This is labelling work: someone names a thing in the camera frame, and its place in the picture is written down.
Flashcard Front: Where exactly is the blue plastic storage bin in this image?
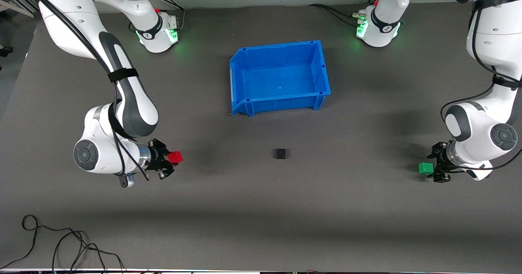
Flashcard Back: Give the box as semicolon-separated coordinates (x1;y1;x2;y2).
229;40;331;117

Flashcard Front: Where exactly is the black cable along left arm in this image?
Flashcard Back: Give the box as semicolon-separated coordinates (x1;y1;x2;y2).
440;0;522;172

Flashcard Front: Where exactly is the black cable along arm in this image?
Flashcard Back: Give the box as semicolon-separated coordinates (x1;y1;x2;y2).
0;0;150;181
440;0;522;172

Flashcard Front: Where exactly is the black cable along right arm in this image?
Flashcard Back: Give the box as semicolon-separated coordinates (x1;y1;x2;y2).
0;0;150;181

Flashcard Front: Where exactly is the black right arm base cable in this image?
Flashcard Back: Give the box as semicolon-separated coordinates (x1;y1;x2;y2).
152;0;186;31

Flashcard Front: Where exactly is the black arm base cable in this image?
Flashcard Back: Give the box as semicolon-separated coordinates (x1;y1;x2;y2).
152;0;186;31
308;0;382;27

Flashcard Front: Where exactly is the loose black floor cable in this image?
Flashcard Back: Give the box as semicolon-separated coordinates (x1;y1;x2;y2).
0;214;125;271

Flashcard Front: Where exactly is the black left arm base cable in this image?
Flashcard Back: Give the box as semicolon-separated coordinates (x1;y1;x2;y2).
308;0;382;27

